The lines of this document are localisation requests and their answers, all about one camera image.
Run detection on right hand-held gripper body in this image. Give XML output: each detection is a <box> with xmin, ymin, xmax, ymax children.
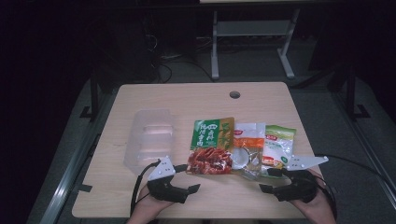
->
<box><xmin>273</xmin><ymin>155</ymin><xmax>330</xmax><ymax>203</ymax></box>

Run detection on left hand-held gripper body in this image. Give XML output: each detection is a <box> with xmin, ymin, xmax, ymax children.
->
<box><xmin>147</xmin><ymin>156</ymin><xmax>191</xmax><ymax>204</ymax></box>

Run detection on green and white packet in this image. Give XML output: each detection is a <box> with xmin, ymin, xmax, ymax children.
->
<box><xmin>261</xmin><ymin>124</ymin><xmax>297</xmax><ymax>179</ymax></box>

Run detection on green and red snack packet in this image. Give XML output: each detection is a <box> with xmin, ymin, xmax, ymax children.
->
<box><xmin>186</xmin><ymin>117</ymin><xmax>235</xmax><ymax>175</ymax></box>

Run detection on white and orange packet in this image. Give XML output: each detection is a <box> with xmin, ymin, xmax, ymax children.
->
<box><xmin>231</xmin><ymin>121</ymin><xmax>267</xmax><ymax>182</ymax></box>

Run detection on clear plastic container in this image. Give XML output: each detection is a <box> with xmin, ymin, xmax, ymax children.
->
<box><xmin>122</xmin><ymin>108</ymin><xmax>176</xmax><ymax>175</ymax></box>

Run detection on person's left hand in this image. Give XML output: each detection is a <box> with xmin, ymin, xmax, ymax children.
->
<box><xmin>125</xmin><ymin>185</ymin><xmax>176</xmax><ymax>224</ymax></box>

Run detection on person's right hand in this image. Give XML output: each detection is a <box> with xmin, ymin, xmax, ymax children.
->
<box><xmin>287</xmin><ymin>169</ymin><xmax>337</xmax><ymax>224</ymax></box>

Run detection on black metal stand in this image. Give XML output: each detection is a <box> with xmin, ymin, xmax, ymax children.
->
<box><xmin>345</xmin><ymin>65</ymin><xmax>372</xmax><ymax>121</ymax></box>
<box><xmin>78</xmin><ymin>77</ymin><xmax>101</xmax><ymax>123</ymax></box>

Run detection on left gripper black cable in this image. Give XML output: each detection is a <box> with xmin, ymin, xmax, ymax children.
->
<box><xmin>129</xmin><ymin>160</ymin><xmax>162</xmax><ymax>217</ymax></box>

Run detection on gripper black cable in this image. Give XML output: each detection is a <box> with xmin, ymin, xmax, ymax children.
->
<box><xmin>129</xmin><ymin>160</ymin><xmax>162</xmax><ymax>217</ymax></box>
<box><xmin>313</xmin><ymin>153</ymin><xmax>396</xmax><ymax>219</ymax></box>

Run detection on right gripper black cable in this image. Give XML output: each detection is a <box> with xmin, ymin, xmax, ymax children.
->
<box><xmin>313</xmin><ymin>153</ymin><xmax>396</xmax><ymax>219</ymax></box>

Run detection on aluminium floor rail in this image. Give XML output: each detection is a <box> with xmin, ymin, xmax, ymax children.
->
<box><xmin>332</xmin><ymin>92</ymin><xmax>396</xmax><ymax>200</ymax></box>
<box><xmin>39</xmin><ymin>89</ymin><xmax>120</xmax><ymax>224</ymax></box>

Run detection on black floor cables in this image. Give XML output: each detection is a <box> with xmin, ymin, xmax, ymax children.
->
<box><xmin>146</xmin><ymin>33</ymin><xmax>217</xmax><ymax>84</ymax></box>

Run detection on white metal table frame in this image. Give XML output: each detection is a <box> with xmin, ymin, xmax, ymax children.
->
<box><xmin>210</xmin><ymin>8</ymin><xmax>302</xmax><ymax>80</ymax></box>

